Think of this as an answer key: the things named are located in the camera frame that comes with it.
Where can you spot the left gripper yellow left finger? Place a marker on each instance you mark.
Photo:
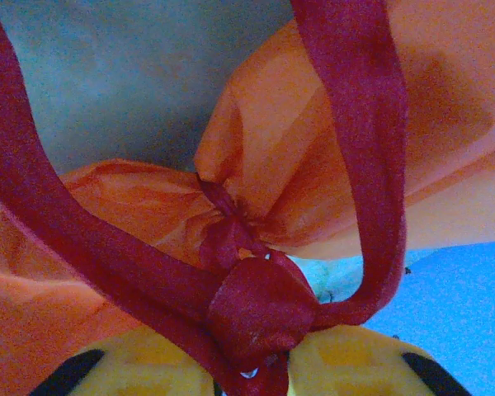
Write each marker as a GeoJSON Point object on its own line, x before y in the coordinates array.
{"type": "Point", "coordinates": [140, 367]}

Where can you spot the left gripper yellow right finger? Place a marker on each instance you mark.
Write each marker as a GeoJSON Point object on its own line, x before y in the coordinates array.
{"type": "Point", "coordinates": [354, 363]}

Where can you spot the red ribbon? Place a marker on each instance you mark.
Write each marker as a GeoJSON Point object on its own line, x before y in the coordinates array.
{"type": "Point", "coordinates": [264, 309]}

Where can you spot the orange wrapping paper sheet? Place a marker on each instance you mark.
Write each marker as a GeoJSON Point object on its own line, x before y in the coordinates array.
{"type": "Point", "coordinates": [272, 136]}

